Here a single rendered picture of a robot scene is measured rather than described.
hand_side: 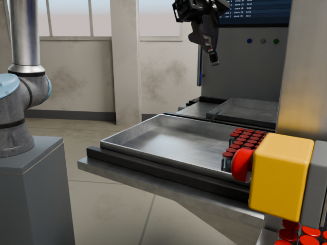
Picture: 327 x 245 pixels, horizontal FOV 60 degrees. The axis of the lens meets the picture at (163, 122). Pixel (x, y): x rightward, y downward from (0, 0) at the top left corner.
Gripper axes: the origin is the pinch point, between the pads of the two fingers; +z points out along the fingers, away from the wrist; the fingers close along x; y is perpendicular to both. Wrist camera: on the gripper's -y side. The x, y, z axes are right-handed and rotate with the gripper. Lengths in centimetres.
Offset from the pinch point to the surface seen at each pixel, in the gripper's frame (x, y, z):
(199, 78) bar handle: -54, -43, -7
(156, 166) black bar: 4.1, 28.1, 26.6
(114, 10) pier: -218, -95, -144
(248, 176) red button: 28, 30, 29
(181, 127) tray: -13.1, 6.9, 18.9
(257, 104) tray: -14.0, -29.6, 16.1
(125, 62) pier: -238, -105, -88
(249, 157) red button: 30, 31, 27
